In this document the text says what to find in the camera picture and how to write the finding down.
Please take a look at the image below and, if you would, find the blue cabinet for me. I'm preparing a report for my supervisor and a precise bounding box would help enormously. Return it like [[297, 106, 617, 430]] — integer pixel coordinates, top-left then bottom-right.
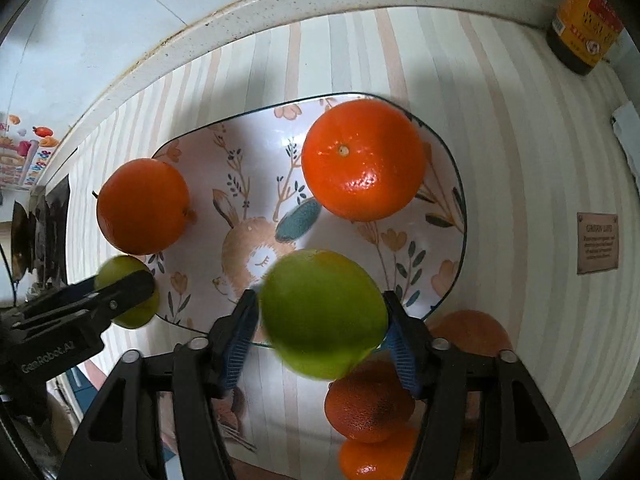
[[65, 365, 93, 392]]

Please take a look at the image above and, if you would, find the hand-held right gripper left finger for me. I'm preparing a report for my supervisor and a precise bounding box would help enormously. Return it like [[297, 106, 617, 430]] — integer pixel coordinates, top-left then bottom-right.
[[57, 289, 261, 480]]

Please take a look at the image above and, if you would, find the medium orange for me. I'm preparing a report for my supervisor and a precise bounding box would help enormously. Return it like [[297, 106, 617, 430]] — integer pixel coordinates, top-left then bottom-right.
[[96, 158, 197, 256]]

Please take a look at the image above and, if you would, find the dark reddish orange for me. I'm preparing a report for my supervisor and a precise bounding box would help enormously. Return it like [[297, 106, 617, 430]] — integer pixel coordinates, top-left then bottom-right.
[[324, 360, 416, 443]]

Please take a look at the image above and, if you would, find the large bright orange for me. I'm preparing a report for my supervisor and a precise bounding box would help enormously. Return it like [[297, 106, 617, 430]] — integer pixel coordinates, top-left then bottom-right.
[[301, 99, 427, 222]]

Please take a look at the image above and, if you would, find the floral ceramic plate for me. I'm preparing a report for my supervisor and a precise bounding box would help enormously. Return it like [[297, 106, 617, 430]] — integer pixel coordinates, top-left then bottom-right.
[[150, 92, 467, 348]]

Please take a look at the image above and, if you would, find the striped table mat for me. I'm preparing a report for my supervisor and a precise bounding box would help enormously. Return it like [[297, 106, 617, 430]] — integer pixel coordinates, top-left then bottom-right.
[[65, 10, 640, 480]]

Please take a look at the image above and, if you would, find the metal wok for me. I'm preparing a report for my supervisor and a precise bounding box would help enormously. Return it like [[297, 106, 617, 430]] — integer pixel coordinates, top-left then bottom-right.
[[10, 200, 36, 281]]

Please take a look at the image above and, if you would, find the black gas stove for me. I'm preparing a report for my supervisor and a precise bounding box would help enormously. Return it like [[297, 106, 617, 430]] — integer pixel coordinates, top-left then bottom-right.
[[30, 175, 71, 286]]

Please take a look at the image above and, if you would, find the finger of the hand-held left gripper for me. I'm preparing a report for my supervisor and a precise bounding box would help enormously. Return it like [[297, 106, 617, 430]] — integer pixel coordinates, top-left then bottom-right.
[[12, 270, 157, 333]]

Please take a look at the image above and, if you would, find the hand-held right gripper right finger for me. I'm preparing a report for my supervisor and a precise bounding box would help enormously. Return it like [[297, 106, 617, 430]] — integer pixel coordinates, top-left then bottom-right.
[[382, 290, 583, 480]]

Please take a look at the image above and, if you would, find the green lime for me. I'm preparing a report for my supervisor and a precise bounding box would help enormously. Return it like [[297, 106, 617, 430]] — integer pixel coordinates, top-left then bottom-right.
[[95, 255, 161, 331]]

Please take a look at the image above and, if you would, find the green apple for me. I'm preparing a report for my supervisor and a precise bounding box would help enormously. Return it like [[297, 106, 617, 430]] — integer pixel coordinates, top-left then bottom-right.
[[260, 249, 390, 381]]

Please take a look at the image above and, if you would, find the dark sauce bottle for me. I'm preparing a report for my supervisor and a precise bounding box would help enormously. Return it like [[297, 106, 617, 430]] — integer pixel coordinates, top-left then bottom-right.
[[546, 0, 626, 77]]

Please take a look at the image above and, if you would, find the colourful wall sticker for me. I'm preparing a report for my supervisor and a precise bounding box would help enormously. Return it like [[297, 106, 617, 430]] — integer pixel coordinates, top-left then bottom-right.
[[0, 112, 61, 191]]

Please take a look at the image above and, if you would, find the small orange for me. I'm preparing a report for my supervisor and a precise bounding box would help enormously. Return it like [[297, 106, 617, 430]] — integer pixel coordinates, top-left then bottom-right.
[[339, 427, 421, 480]]

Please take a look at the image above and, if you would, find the white paper sheet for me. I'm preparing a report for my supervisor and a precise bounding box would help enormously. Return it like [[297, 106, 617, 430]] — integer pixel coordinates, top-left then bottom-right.
[[610, 101, 640, 186]]

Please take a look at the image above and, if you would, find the brown mat tag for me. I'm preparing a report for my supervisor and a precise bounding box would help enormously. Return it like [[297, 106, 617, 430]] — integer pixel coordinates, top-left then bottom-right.
[[576, 212, 620, 275]]

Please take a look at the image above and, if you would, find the red apple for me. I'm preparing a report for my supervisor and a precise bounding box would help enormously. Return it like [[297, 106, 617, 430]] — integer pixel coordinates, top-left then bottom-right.
[[427, 309, 513, 357]]

